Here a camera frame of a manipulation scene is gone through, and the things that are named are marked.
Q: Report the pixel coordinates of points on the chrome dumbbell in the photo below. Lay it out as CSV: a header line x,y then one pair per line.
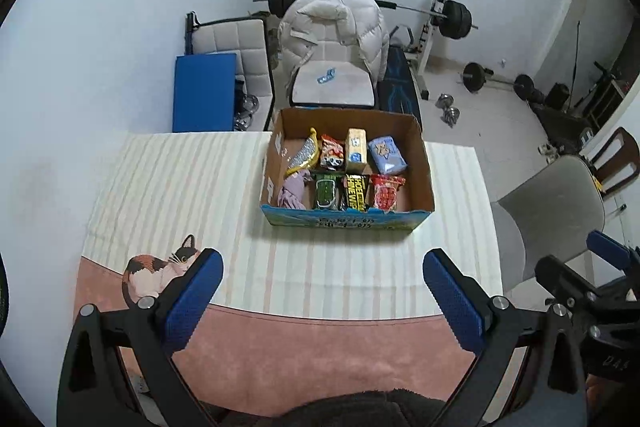
x,y
452,116
444,101

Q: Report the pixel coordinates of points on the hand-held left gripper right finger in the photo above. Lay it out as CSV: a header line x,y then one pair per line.
x,y
452,297

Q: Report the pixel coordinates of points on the blue tissue pack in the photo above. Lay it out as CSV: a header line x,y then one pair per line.
x,y
387,154

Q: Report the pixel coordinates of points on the barbell with black plates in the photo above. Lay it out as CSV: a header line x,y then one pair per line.
x,y
457,19

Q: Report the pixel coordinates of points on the green snack packet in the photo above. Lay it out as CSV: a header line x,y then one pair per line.
x,y
326,192

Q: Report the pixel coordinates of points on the thin black pole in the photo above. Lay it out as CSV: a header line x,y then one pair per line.
x,y
577,57

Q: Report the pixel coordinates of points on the white padded chair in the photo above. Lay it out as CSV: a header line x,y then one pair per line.
x,y
345,89

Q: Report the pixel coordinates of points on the panda print snack packet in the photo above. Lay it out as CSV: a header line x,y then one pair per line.
x,y
332,153

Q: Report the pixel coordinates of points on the white quilted chair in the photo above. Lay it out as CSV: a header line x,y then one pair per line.
x,y
235,42

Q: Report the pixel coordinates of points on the white down jacket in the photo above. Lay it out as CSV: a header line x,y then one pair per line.
x,y
330,27

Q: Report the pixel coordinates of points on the brown wooden chair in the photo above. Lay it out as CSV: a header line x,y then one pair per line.
x,y
625,152

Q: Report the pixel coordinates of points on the white weight rack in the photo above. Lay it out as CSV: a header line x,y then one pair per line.
x,y
430,42

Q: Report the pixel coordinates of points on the black snack packet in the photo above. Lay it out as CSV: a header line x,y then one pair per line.
x,y
355,192

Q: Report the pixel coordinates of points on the small blue packet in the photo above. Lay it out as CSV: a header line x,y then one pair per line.
x,y
325,76

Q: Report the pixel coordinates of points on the blue board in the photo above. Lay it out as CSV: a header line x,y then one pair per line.
x,y
202,92

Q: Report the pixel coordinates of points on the cream biscuit packet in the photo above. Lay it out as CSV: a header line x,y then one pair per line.
x,y
356,149

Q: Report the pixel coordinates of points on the chrome weight plates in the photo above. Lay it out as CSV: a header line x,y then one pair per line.
x,y
246,112

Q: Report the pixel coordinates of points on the black exercise machine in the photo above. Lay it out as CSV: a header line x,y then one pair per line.
x,y
565,117

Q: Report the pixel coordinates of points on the cardboard box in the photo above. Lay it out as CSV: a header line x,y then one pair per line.
x,y
345,221

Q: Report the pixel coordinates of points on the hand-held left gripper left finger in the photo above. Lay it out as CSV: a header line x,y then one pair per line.
x,y
195,297

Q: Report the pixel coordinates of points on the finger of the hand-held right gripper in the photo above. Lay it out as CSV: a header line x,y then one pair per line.
x,y
610,249
565,277

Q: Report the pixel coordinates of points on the short barbell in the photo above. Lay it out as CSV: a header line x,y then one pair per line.
x,y
472,77

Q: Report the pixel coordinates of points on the dark blue weight bench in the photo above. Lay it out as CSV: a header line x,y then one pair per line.
x,y
397,87

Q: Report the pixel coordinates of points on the red snack packet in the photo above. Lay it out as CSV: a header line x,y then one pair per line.
x,y
386,193

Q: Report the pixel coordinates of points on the grey fabric chair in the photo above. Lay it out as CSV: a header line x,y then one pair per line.
x,y
555,207

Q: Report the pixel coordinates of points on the yellow-edged silver pouch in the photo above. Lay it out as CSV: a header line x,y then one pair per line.
x,y
305,154

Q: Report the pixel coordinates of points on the dark fuzzy clothing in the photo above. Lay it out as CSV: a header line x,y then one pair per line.
x,y
325,412

